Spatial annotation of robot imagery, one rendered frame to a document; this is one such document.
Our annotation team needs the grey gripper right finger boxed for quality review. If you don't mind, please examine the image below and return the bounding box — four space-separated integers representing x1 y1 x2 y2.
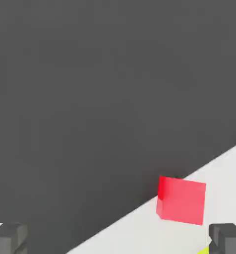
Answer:
208 223 236 254

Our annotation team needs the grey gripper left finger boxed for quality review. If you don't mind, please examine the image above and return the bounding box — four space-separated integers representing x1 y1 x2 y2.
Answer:
0 222 29 254

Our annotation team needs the small red cube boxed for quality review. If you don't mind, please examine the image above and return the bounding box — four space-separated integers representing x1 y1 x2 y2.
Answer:
155 175 207 226

